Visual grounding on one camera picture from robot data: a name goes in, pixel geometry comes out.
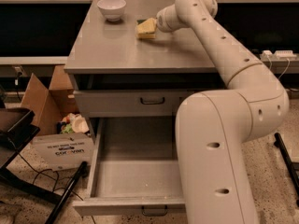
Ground black stand frame left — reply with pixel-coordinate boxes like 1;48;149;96
0;125;87;224

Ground grey open bottom drawer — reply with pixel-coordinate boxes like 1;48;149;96
73;117;185;217

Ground black tray on stand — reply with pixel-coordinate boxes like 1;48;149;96
0;107;35;149

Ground open brown cardboard box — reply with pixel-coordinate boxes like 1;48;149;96
21;65;78;135

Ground black bar right floor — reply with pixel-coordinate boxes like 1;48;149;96
274;133;299;207

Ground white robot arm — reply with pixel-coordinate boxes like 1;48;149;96
156;0;289;224

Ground black floor cable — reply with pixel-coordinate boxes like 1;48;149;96
12;149;85;202

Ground toys inside cardboard box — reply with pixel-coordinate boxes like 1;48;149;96
57;113;90;133

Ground white caravan labelled box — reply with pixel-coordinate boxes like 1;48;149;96
32;133;94;171

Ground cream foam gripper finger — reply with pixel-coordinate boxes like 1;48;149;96
136;18;156;34

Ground white power strip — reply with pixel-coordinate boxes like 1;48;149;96
261;50;297;60

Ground grey closed upper drawer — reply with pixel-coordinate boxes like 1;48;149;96
74;90;192;118

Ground green and yellow sponge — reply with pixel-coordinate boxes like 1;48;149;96
135;28;156;39

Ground grey drawer cabinet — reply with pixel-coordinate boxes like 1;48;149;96
64;0;224;135

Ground white ceramic bowl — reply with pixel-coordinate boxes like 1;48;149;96
97;0;126;21

